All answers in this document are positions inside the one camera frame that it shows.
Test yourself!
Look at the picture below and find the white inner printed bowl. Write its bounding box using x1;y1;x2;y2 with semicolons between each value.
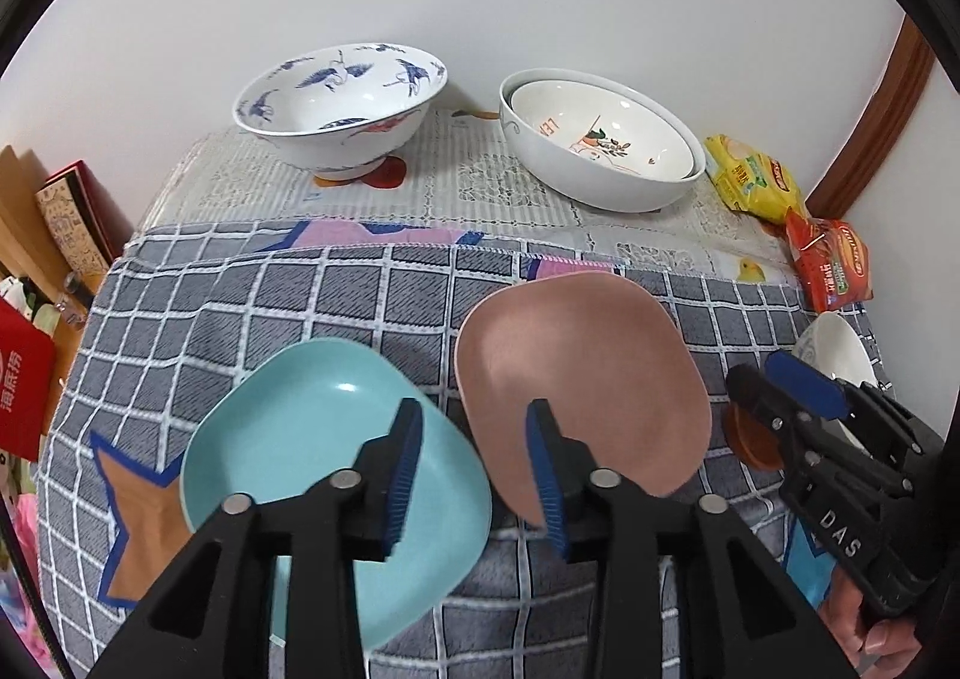
509;80;695;181

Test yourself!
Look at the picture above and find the large white bowl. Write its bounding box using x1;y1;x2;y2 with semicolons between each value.
500;68;706;214

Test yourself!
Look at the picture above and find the yellow snack bag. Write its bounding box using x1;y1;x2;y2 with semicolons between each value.
704;134;805;225

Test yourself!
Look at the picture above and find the pink square plate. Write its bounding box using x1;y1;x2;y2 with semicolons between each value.
454;271;713;525

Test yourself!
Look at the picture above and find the blue crane patterned bowl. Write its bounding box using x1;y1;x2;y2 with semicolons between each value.
233;41;449;181

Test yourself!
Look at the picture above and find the red patterned gift box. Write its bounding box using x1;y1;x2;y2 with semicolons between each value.
34;160;122;287

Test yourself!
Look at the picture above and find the white shallow bowl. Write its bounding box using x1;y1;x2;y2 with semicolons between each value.
791;313;878;456

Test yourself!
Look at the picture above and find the person's right hand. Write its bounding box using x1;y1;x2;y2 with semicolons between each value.
818;565;921;679

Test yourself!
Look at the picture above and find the small brown bowl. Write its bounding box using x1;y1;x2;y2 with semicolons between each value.
722;403;784;472

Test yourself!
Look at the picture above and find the orange snack bag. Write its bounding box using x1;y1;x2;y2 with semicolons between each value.
784;209;874;313

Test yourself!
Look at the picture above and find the brown wooden door frame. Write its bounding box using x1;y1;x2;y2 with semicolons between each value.
807;17;935;219

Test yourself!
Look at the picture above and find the red paper bag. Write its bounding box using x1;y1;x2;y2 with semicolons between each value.
0;298;55;463

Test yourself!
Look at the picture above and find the white patterned table cover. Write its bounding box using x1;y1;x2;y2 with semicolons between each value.
139;110;794;282

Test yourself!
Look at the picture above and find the grey checked tablecloth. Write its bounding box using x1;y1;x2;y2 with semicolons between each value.
34;219;895;679

